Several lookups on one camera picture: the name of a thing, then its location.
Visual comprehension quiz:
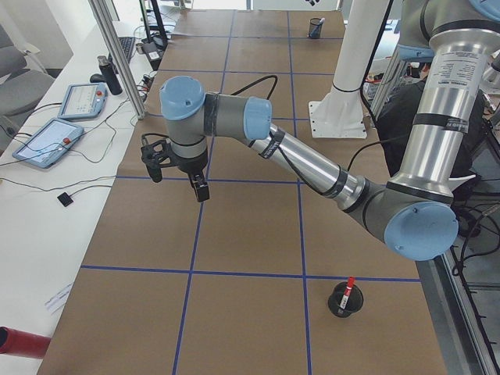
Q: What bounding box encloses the dark water bottle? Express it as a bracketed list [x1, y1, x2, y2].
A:
[97, 55, 123, 95]

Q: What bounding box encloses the blue teach pendant far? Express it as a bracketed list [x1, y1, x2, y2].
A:
[58, 83, 108, 120]

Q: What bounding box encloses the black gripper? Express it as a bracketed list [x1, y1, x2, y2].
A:
[173, 150, 209, 202]

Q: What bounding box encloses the white pedestal column base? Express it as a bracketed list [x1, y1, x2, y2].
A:
[309, 0, 392, 139]

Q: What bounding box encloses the black mesh cup far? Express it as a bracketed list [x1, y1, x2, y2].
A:
[327, 281, 365, 319]

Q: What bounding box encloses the blue highlighter pen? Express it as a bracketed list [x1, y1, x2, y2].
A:
[311, 18, 325, 37]

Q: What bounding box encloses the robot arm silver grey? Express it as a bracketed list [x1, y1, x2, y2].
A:
[143, 1, 499, 261]

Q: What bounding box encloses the blue teach pendant near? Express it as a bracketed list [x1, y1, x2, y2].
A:
[12, 118, 84, 169]

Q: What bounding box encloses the blue teach pendant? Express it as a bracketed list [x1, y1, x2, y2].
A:
[58, 83, 108, 120]
[12, 118, 84, 169]

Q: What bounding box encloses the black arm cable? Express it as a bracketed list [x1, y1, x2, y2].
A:
[140, 74, 411, 196]

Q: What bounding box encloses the black mesh cup near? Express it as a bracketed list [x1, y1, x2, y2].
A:
[308, 17, 324, 39]

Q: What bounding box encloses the red fire extinguisher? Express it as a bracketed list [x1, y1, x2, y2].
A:
[1, 327, 52, 359]

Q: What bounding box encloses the black keyboard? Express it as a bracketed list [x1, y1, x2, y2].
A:
[118, 36, 136, 63]

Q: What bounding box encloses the small black puck sensor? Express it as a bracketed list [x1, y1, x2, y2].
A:
[57, 192, 73, 207]

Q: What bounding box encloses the person in black jacket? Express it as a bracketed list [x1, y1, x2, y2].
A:
[377, 61, 485, 204]

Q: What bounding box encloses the red white whiteboard marker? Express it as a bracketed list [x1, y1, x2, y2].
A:
[337, 277, 355, 315]

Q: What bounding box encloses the grey office chair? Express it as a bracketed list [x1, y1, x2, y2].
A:
[1, 27, 55, 152]

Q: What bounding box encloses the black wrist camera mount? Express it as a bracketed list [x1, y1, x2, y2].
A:
[141, 138, 177, 183]

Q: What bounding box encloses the black mesh cup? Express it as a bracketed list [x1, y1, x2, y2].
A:
[327, 281, 365, 319]
[308, 17, 324, 39]

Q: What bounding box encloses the aluminium frame post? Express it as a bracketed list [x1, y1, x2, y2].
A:
[88, 0, 145, 120]

